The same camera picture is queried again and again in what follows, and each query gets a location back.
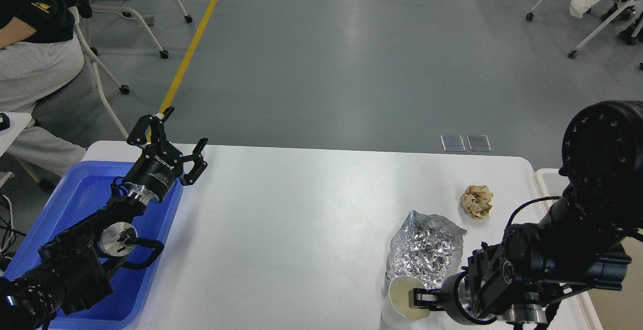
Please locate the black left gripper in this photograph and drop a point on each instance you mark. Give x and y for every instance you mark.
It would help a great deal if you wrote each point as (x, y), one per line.
(160, 164)

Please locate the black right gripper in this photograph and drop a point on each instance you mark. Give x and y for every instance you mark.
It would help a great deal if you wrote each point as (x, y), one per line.
(453, 297)

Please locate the white paper cup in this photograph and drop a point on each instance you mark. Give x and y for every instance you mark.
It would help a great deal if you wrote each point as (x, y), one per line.
(397, 311)

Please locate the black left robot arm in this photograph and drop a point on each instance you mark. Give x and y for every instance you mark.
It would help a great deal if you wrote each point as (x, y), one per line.
(77, 265)

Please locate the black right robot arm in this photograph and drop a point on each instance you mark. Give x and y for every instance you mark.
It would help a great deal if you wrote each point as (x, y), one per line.
(574, 248)

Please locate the crumpled aluminium foil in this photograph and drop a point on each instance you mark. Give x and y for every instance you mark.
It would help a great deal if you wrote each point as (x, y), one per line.
(428, 247)

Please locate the crumpled brown paper ball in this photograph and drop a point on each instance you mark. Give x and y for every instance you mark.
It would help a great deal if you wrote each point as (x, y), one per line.
(476, 201)

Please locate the left metal floor plate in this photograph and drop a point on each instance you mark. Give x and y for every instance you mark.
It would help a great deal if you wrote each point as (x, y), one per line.
(453, 143)

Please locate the metal floor plate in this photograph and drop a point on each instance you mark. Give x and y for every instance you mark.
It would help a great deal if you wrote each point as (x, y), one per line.
(453, 143)
(479, 143)

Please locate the white side table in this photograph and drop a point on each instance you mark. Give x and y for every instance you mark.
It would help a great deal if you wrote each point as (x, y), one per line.
(15, 124)

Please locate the right metal floor plate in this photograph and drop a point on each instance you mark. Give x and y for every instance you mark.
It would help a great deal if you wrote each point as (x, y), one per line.
(479, 143)

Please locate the seated person in black shirt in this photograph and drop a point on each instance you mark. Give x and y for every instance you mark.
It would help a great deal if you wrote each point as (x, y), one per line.
(40, 51)

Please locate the beige plastic bin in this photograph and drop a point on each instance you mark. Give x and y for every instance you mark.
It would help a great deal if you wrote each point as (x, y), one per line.
(614, 309)

